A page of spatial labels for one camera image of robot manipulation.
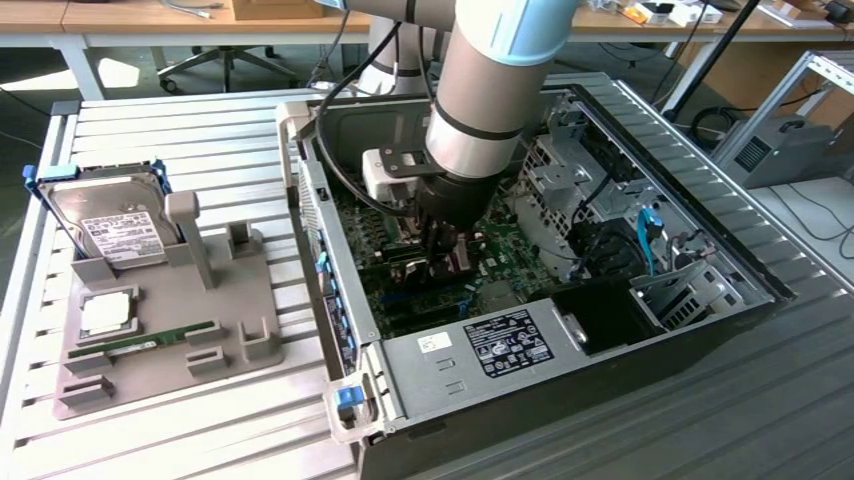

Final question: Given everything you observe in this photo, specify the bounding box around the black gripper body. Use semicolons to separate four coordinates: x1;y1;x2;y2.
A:
413;167;505;237

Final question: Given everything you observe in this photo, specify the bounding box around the CPU socket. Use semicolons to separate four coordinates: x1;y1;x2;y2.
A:
388;207;432;247

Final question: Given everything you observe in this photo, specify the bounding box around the green Dell motherboard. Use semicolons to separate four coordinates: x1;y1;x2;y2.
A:
329;169;555;341

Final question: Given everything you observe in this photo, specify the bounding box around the silver chipset heatsink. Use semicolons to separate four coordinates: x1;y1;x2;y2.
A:
480;284;527;312

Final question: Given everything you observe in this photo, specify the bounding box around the long black expansion slot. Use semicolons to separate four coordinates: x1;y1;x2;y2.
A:
385;305;463;326
391;319;468;339

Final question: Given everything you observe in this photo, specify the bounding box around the metal disk bay cage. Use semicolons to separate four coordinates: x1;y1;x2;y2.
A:
517;94;668;236

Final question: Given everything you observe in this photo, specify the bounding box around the grey power supply unit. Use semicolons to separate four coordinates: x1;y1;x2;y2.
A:
372;298;592;421

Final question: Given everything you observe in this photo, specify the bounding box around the blue case latch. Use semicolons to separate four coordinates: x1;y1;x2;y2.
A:
335;385;367;417

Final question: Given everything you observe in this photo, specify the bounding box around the metal disk bay with grille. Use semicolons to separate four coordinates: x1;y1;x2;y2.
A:
629;259;752;334

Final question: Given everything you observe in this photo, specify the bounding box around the black open PC case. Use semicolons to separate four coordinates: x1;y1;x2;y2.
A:
275;82;799;480

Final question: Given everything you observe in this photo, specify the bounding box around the wooden desk with panel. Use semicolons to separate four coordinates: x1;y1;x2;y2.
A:
571;0;854;119

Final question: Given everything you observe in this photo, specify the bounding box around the grey plastic parts rack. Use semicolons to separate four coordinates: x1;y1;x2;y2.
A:
52;191;289;422

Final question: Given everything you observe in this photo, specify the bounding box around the black office chair base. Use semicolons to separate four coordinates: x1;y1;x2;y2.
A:
156;44;301;95

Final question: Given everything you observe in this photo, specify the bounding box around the black tripod pole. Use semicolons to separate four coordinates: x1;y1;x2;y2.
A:
657;0;762;121

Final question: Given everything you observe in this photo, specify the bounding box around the white yellow small box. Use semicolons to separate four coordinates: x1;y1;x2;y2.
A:
616;1;675;26

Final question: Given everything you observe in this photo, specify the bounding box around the brown cardboard box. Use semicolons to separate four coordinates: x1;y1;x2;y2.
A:
230;0;332;21

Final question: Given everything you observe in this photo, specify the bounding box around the green RAM stick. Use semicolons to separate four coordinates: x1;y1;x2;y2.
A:
65;322;222;359

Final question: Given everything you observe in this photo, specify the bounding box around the grey box device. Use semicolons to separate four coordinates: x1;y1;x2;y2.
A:
730;113;840;190

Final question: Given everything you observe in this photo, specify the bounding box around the silver hard disk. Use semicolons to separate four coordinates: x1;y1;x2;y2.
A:
37;167;176;272

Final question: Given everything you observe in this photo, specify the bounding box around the silver CPU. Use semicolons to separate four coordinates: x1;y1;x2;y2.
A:
77;292;133;339

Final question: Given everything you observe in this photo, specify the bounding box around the blue disk caddy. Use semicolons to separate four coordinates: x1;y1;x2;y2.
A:
21;158;176;264

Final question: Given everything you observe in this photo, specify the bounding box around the small wooden box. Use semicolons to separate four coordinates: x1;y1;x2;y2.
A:
772;0;828;27

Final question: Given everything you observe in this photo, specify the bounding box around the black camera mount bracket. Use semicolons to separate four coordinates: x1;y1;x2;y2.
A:
377;146;436;180

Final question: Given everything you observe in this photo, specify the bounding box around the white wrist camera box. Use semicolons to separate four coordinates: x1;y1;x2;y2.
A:
361;149;428;206

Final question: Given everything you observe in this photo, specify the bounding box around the black flat wire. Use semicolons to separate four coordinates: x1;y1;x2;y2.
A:
577;167;619;236

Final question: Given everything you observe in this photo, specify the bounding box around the black cable bundle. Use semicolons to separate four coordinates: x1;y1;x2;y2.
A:
569;219;652;284

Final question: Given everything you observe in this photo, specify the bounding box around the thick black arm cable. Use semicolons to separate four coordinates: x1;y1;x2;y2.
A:
313;0;419;219

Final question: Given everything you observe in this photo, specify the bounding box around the blue SATA wire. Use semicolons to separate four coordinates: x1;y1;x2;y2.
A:
636;206;667;277

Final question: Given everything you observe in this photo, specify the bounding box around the black coiled cable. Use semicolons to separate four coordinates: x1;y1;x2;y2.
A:
688;106;743;147

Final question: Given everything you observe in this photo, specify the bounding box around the grey loose cable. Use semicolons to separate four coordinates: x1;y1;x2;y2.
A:
158;0;225;20

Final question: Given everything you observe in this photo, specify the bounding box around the aluminium profile frame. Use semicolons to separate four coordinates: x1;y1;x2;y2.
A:
708;48;854;166

